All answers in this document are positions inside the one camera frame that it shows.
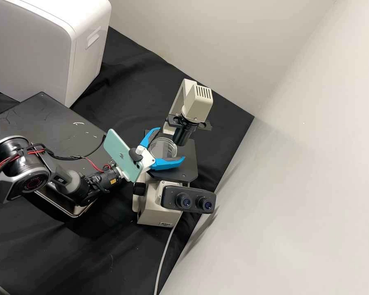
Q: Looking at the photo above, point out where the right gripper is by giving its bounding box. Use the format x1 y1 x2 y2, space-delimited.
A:
137 126 187 180

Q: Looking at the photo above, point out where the petri dish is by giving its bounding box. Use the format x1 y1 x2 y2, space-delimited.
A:
147 137 178 159

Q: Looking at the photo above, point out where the cream microscope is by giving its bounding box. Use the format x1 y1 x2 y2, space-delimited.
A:
132 78 218 229

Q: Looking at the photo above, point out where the black tray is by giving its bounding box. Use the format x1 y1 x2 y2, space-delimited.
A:
0 91 112 219

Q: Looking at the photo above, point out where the white box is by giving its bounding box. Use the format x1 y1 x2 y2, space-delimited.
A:
0 0 112 109

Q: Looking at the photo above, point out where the right wrist camera phone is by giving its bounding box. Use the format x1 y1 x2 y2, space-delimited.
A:
103 128 146 183

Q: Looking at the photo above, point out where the grey cable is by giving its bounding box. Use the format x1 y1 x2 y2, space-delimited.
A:
155 226 176 295

